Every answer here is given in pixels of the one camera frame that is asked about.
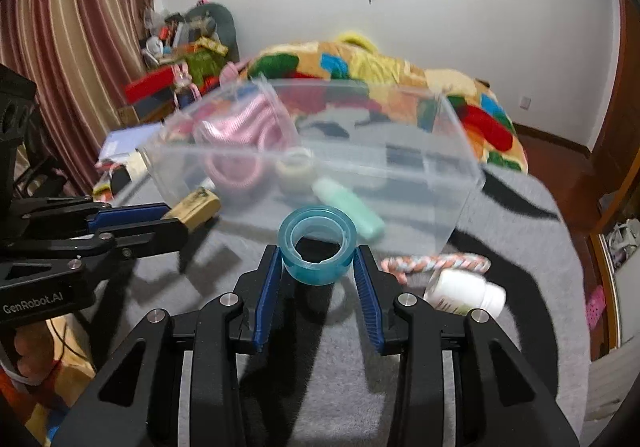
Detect pink white braided rope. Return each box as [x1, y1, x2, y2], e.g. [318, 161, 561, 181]
[380, 251, 492, 286]

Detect red box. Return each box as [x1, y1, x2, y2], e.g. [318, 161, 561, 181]
[124, 65, 177, 104]

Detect white shoes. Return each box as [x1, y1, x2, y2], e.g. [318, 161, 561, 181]
[607, 221, 640, 270]

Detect green plastic bottle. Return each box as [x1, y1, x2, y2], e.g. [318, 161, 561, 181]
[312, 177, 386, 241]

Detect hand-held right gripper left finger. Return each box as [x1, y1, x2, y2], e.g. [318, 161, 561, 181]
[50, 245, 284, 447]

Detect white cable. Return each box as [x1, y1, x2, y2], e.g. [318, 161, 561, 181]
[0, 349, 28, 385]

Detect tan wooden block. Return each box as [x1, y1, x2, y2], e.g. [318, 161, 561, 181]
[161, 187, 222, 231]

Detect striped pink curtain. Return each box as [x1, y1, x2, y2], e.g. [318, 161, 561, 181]
[0, 0, 160, 195]

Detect clear plastic storage box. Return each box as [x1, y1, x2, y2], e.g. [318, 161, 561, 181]
[137, 79, 487, 259]

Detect wooden door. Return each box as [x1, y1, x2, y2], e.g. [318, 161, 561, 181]
[589, 0, 640, 248]

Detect pink water bottle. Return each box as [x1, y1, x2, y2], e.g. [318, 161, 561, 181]
[172, 66, 202, 110]

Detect person's left hand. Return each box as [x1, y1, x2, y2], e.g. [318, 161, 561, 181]
[14, 329, 56, 375]

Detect pink slipper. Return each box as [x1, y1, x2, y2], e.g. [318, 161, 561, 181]
[584, 284, 607, 329]

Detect beige tape roll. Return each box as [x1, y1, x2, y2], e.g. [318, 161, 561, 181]
[275, 149, 319, 194]

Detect blue tape roll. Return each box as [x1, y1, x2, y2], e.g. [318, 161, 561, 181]
[277, 206, 359, 286]

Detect grey-green chair back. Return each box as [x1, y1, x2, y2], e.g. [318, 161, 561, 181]
[184, 2, 240, 58]

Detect grey blanket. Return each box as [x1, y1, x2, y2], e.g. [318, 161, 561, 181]
[85, 162, 593, 447]

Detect white pill bottle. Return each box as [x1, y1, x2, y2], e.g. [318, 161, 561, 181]
[423, 268, 507, 319]

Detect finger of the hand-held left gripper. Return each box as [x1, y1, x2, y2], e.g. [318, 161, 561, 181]
[0, 218, 190, 274]
[11, 196, 174, 241]

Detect pink coiled hair band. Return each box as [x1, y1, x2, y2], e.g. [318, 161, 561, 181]
[204, 151, 267, 194]

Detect colourful patchwork blanket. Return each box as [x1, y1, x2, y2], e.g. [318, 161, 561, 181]
[239, 31, 529, 176]

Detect pink striped cloth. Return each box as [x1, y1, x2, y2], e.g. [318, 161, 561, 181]
[194, 96, 297, 154]

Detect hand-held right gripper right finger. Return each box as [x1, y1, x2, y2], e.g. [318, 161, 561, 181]
[352, 246, 581, 447]

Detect light purple notebook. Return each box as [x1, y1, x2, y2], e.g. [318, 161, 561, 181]
[97, 123, 167, 164]

